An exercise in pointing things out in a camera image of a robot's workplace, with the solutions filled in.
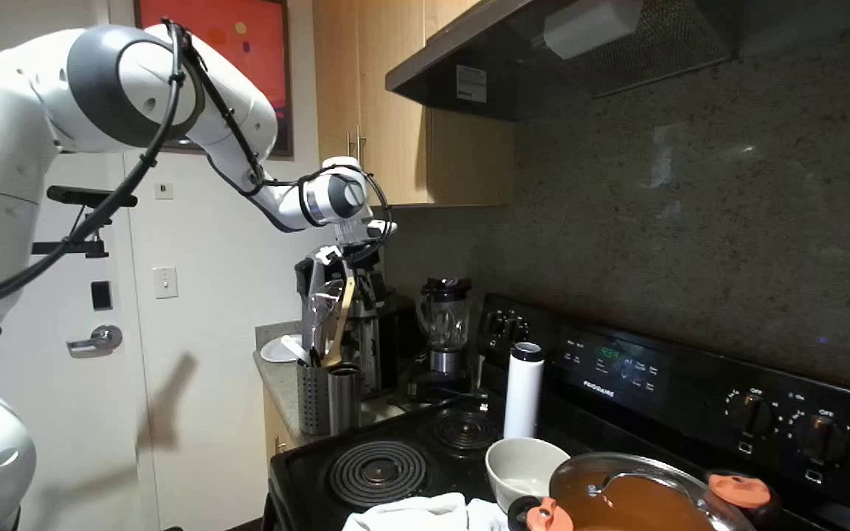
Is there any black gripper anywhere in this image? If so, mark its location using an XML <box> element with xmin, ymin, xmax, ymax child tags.
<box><xmin>297</xmin><ymin>243</ymin><xmax>382</xmax><ymax>300</ymax></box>

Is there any perforated steel cutlery holder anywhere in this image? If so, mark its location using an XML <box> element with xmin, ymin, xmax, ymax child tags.
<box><xmin>299</xmin><ymin>363</ymin><xmax>332</xmax><ymax>436</ymax></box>

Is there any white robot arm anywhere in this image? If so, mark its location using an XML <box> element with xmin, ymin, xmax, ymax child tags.
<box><xmin>0</xmin><ymin>21</ymin><xmax>397</xmax><ymax>531</ymax></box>

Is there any wooden spatula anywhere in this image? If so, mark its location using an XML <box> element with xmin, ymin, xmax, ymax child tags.
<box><xmin>323</xmin><ymin>271</ymin><xmax>357</xmax><ymax>368</ymax></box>

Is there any white spoon utensil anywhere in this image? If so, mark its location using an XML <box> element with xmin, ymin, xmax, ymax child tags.
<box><xmin>258</xmin><ymin>332</ymin><xmax>307</xmax><ymax>363</ymax></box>

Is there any stainless steel tumbler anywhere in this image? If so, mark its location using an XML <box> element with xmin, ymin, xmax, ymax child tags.
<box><xmin>328</xmin><ymin>365</ymin><xmax>361</xmax><ymax>436</ymax></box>

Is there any black blender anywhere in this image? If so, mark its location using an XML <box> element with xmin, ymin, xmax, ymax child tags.
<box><xmin>416</xmin><ymin>276</ymin><xmax>472</xmax><ymax>380</ymax></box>

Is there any upper wooden cabinet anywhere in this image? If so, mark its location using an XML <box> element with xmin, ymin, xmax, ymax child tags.
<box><xmin>314</xmin><ymin>0</ymin><xmax>513</xmax><ymax>206</ymax></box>

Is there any white door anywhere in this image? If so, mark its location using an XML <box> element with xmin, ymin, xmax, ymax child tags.
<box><xmin>0</xmin><ymin>144</ymin><xmax>282</xmax><ymax>531</ymax></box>

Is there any white dish cloth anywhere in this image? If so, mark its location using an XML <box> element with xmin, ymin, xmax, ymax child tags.
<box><xmin>344</xmin><ymin>493</ymin><xmax>508</xmax><ymax>531</ymax></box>

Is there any small white bowl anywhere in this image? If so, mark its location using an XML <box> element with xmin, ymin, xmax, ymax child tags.
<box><xmin>485</xmin><ymin>436</ymin><xmax>567</xmax><ymax>509</ymax></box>

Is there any range hood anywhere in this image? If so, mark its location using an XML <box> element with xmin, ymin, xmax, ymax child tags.
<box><xmin>385</xmin><ymin>0</ymin><xmax>850</xmax><ymax>123</ymax></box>

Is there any pot with brown sauce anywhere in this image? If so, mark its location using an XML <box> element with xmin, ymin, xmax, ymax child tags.
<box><xmin>508</xmin><ymin>450</ymin><xmax>776</xmax><ymax>531</ymax></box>

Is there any black electric stove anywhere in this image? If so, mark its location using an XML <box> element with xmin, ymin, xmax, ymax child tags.
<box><xmin>263</xmin><ymin>296</ymin><xmax>850</xmax><ymax>531</ymax></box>

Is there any red wall picture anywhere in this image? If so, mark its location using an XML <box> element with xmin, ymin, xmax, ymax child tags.
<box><xmin>134</xmin><ymin>0</ymin><xmax>294</xmax><ymax>158</ymax></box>

